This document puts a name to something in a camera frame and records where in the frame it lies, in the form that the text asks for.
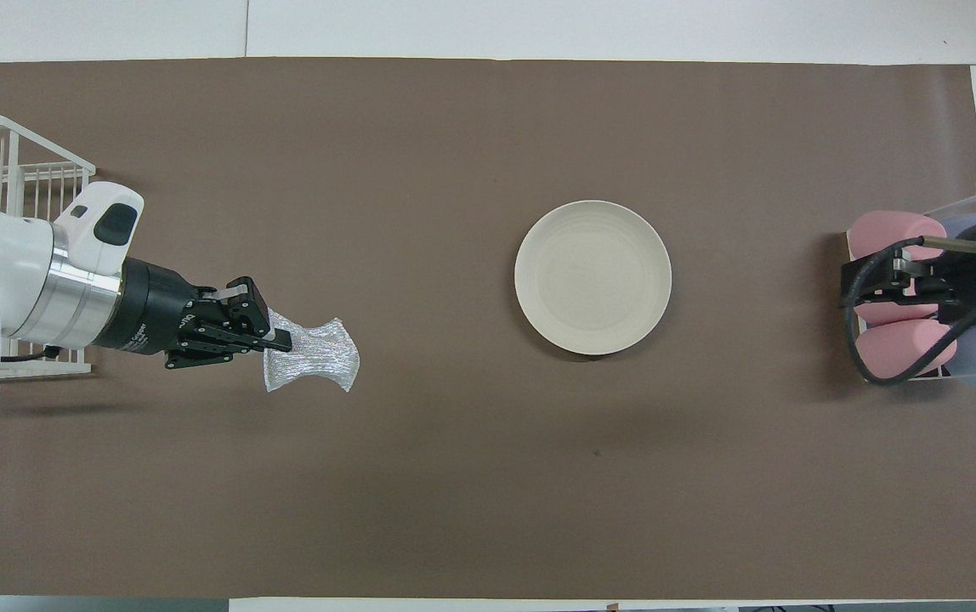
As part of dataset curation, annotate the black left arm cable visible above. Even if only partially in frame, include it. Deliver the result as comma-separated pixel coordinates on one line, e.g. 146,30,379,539
0,343,54,366

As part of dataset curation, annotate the pink cup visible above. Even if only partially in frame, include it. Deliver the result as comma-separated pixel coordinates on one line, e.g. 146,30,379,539
854,297,944,326
854,321,959,384
847,210,949,262

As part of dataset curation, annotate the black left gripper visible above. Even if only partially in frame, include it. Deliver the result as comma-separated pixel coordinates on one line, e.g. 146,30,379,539
95,258,294,371

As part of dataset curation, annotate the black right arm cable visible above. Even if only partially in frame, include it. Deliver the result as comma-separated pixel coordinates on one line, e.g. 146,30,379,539
843,236,976,388

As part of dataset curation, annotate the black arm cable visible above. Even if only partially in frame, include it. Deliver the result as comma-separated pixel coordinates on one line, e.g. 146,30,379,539
843,236,976,388
0,343,54,366

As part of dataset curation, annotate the cream round plate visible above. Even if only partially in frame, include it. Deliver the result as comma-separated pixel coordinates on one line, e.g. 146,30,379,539
514,200,673,356

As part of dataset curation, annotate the brown table mat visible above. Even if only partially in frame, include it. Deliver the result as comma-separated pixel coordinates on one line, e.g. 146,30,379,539
0,58,976,600

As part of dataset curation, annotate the white wire dish rack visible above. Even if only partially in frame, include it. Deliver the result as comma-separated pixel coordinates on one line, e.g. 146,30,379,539
0,114,98,377

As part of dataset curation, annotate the silver mesh sponge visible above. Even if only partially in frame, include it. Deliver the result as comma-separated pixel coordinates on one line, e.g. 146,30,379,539
263,308,361,394

